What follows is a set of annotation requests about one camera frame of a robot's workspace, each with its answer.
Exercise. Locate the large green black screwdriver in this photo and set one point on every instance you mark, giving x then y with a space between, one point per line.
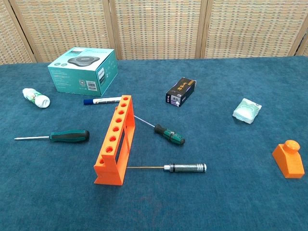
69 136

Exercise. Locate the small green black screwdriver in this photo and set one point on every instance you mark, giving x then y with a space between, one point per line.
170 137

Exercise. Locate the silver metal precision screwdriver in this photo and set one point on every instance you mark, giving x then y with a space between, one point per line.
185 167

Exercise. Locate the small black carton box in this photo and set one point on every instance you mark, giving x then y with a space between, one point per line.
180 91

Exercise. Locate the blue capped whiteboard marker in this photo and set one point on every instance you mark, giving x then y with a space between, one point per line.
103 100

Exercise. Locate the orange plastic tool rack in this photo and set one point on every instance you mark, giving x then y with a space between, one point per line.
108 173

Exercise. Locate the woven wooden folding screen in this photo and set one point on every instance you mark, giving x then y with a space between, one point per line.
156 29

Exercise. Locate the teal speakerphone retail box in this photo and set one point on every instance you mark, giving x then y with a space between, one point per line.
72 77

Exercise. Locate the white tissue packet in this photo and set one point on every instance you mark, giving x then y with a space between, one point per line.
246 111

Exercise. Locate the blue table cloth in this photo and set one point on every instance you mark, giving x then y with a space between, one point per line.
216 197

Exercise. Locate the orange plastic bottle-shaped block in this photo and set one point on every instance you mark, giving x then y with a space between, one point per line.
288 163

